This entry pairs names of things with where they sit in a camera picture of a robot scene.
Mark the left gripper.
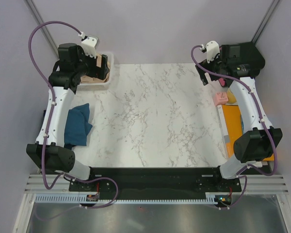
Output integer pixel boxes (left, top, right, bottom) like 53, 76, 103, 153
74, 46, 109, 81

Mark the blue t shirt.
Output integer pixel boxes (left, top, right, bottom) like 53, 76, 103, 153
64, 103, 93, 150

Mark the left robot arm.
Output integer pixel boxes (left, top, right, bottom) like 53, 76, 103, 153
26, 38, 110, 191

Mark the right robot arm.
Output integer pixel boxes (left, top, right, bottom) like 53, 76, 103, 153
191, 41, 283, 191

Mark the white plastic basket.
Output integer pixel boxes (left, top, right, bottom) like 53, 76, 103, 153
77, 51, 115, 91

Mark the pink cube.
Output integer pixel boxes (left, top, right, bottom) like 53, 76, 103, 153
213, 92, 228, 106

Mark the yellow mug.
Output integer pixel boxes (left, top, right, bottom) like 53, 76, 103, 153
226, 88, 237, 104

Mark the black pink drawer unit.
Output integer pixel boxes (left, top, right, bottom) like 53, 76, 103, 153
218, 42, 265, 79

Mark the orange folder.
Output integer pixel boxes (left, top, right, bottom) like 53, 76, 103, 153
220, 104, 275, 162

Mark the blue treehouse book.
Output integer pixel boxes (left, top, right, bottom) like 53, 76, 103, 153
240, 115, 244, 131

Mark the folded navy t shirt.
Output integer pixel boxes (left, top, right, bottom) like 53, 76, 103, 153
46, 109, 78, 150

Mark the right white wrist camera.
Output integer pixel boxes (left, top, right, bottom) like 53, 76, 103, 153
200, 41, 220, 64

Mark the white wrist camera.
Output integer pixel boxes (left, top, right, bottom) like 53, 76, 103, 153
200, 41, 220, 64
79, 32, 99, 58

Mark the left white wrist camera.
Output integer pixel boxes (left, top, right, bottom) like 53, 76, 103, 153
79, 32, 99, 58

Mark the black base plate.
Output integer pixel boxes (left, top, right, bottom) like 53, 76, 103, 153
69, 167, 242, 200

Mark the white cable duct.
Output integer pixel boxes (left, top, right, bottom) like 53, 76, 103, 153
34, 193, 231, 205

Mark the aluminium rail frame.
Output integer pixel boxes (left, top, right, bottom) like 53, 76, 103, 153
13, 175, 291, 233

